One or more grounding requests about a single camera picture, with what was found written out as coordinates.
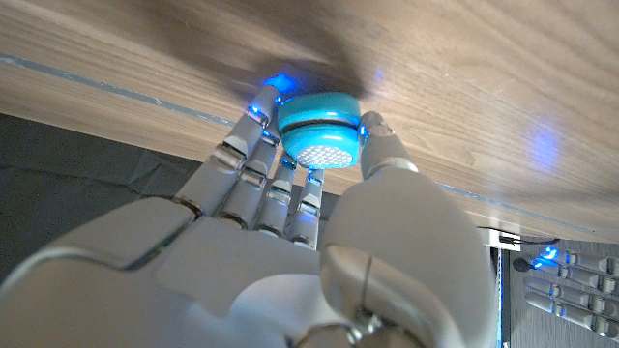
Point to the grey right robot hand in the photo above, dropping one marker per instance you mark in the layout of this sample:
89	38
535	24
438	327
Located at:
242	280

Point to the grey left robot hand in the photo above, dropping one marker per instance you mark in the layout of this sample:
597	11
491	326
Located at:
580	290

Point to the teal toy phone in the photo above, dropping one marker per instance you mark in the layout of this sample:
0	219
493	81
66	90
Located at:
319	135

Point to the white power strip box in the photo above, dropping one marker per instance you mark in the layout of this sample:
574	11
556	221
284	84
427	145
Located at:
493	237

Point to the black backdrop curtain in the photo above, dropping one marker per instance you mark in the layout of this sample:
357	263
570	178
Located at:
72	169

